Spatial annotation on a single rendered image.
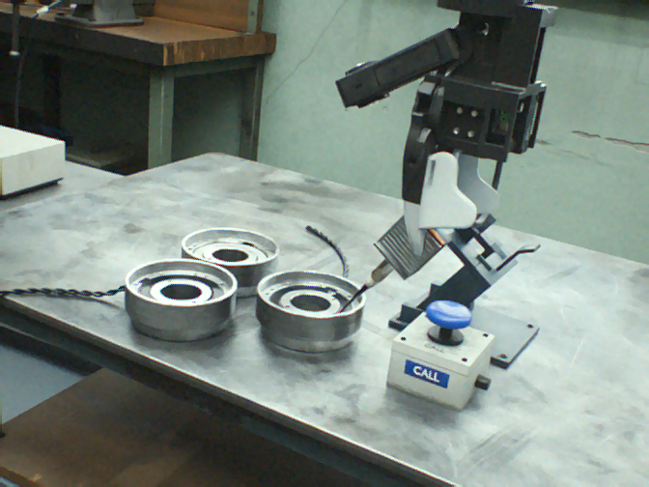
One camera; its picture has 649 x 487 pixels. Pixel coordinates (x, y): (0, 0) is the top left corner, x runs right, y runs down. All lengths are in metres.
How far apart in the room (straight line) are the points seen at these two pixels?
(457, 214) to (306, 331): 0.18
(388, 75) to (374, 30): 1.81
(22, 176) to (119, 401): 0.52
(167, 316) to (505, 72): 0.36
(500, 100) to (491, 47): 0.05
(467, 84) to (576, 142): 1.69
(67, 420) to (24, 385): 0.73
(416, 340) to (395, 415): 0.07
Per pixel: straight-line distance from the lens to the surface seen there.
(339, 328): 0.72
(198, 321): 0.72
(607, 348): 0.86
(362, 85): 0.65
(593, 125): 2.27
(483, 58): 0.62
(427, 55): 0.63
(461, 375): 0.67
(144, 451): 1.02
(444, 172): 0.62
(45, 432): 1.06
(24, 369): 1.86
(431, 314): 0.68
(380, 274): 0.70
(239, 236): 0.90
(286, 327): 0.72
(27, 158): 1.47
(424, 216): 0.64
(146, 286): 0.77
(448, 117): 0.62
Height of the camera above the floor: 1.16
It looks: 21 degrees down
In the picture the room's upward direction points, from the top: 7 degrees clockwise
